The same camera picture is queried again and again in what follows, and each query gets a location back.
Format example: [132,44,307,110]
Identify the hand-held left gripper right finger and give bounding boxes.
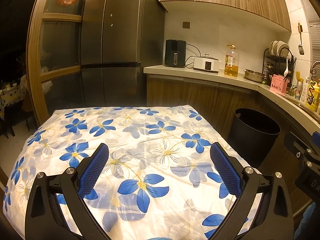
[209,142,294,240]

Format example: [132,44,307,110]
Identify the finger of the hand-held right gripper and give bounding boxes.
[284,131,320,161]

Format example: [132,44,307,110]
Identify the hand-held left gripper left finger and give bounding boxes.
[24,142,110,240]

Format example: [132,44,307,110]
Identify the black trash bin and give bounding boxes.
[227,108,281,168]

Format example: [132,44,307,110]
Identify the blue cloth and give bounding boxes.
[301,201,320,240]

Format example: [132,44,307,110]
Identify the steel sink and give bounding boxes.
[287,97,320,117]

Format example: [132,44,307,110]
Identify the beer can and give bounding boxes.
[294,81,304,100]

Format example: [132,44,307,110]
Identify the yellow detergent bottle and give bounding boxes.
[309,80,320,111]

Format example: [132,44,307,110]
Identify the white bottle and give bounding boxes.
[299,76,310,102]

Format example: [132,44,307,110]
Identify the blue floral tablecloth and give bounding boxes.
[2,105,263,240]

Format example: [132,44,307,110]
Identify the pink utensil holder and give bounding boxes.
[270,74,290,96]

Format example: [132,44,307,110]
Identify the wooden lower cabinet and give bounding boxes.
[146,75,320,217]

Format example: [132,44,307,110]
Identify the steel bowl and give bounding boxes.
[244,69,267,82]

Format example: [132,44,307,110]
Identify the steel faucet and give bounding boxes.
[310,60,320,80]

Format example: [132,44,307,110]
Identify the black dish rack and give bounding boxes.
[263,41,297,86]

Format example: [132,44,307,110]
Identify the dark chair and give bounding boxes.
[2,105,34,138]

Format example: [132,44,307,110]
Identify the hanging slotted spatula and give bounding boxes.
[297,22,305,55]

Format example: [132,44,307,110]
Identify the white plates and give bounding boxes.
[269,40,291,56]

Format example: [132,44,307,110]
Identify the cooking oil bottle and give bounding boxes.
[224,44,239,77]

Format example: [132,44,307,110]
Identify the beige countertop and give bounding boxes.
[144,65,320,131]

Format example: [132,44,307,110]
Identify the white electric cooker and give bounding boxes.
[193,54,220,74]

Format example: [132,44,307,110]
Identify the polka dot dining table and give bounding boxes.
[0,80,28,117]

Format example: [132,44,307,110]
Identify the black air fryer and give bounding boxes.
[164,39,187,68]

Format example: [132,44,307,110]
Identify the wooden glass door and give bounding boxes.
[26,0,93,126]

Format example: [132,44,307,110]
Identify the window blind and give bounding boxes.
[291,0,320,63]

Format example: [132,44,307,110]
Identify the grey refrigerator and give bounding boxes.
[80,0,166,107]

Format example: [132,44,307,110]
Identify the black coiled cable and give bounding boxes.
[306,67,318,106]

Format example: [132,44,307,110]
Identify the black power cable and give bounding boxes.
[185,43,202,69]

